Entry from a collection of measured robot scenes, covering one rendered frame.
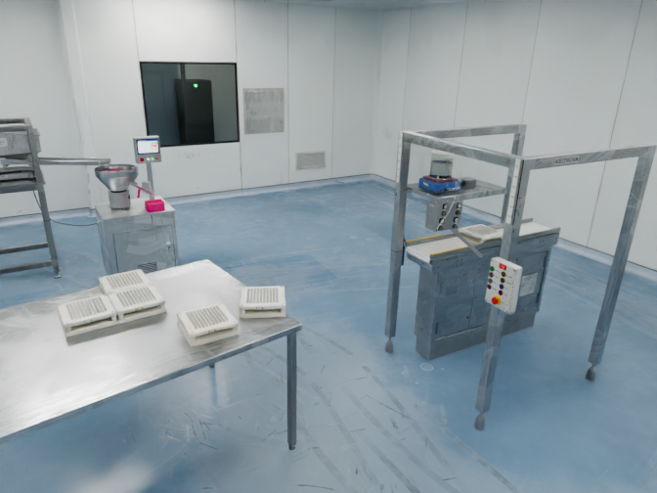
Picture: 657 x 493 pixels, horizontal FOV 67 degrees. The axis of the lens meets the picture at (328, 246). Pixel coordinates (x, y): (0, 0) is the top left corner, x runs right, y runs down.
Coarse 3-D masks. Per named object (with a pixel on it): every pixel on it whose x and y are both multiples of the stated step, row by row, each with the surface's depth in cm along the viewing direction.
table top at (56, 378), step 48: (96, 288) 295; (192, 288) 298; (240, 288) 300; (0, 336) 243; (48, 336) 244; (96, 336) 245; (144, 336) 246; (240, 336) 248; (0, 384) 209; (48, 384) 209; (96, 384) 210; (144, 384) 212; (0, 432) 183
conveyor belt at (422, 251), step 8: (528, 224) 412; (536, 224) 412; (520, 232) 393; (528, 232) 393; (440, 240) 372; (448, 240) 372; (456, 240) 373; (520, 240) 378; (408, 248) 356; (416, 248) 354; (424, 248) 354; (432, 248) 354; (440, 248) 355; (448, 248) 355; (416, 256) 348; (424, 256) 342
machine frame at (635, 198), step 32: (448, 128) 348; (480, 128) 357; (512, 128) 373; (544, 160) 255; (640, 160) 305; (640, 192) 309; (512, 256) 268; (608, 288) 336; (608, 320) 342; (480, 384) 300; (480, 416) 307
